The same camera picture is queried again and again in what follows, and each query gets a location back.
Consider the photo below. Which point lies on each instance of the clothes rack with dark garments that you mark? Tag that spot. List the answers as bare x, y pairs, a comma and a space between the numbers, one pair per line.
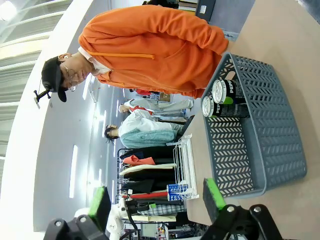
150, 175

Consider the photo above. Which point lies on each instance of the black Pepsi can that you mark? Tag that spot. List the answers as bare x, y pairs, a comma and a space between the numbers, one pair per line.
231, 91
225, 110

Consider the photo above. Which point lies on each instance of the person's left forearm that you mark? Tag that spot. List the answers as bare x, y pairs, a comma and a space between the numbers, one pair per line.
200, 32

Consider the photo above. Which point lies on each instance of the grey plastic mesh basket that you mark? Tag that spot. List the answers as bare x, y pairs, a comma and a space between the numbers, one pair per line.
275, 125

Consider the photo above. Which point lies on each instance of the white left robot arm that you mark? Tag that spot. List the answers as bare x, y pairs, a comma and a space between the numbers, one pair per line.
115, 220

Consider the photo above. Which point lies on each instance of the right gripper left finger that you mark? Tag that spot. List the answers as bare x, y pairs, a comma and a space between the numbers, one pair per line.
100, 205

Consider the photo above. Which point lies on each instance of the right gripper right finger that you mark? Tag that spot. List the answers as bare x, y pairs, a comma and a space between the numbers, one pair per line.
215, 200

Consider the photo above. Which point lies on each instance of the black head-mounted clip device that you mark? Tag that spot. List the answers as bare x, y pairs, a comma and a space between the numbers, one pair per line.
41, 95

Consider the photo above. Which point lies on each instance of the mannequin in white jacket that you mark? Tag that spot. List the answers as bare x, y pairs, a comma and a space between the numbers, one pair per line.
150, 117

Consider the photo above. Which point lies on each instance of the blue Pocari Sweat can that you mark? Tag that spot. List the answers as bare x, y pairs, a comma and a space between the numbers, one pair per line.
178, 196
178, 188

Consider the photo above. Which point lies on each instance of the mannequin in teal fleece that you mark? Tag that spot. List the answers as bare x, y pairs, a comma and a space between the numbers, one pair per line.
147, 137

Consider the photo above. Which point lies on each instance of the dark grey storage bin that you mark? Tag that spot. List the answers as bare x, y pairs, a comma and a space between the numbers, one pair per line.
206, 8

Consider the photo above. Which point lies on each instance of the black baseball cap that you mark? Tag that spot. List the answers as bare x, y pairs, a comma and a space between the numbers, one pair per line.
51, 77

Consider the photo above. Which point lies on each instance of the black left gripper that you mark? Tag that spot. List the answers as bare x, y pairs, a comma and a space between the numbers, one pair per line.
136, 207

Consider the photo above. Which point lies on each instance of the person in orange hoodie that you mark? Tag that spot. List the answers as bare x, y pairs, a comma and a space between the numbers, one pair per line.
150, 55

